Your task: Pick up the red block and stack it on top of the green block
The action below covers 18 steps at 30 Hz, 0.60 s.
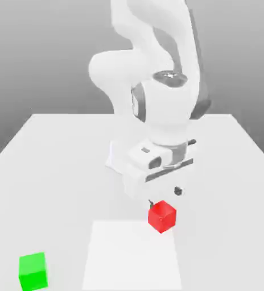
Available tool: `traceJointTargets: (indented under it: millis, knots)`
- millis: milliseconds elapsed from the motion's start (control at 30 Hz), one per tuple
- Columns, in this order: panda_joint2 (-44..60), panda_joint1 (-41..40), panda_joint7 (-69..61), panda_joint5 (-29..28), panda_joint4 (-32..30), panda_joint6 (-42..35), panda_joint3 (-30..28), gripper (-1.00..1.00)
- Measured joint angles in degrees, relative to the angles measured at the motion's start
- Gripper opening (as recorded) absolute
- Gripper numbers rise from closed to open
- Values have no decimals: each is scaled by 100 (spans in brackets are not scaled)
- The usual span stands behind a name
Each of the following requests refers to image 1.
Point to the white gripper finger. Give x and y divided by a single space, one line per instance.
178 191
150 203

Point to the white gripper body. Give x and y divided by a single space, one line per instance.
161 181

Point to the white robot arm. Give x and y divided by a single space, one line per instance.
163 106

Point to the small red cube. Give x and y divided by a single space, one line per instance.
161 217

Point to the small green cube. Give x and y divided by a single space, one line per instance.
33 271

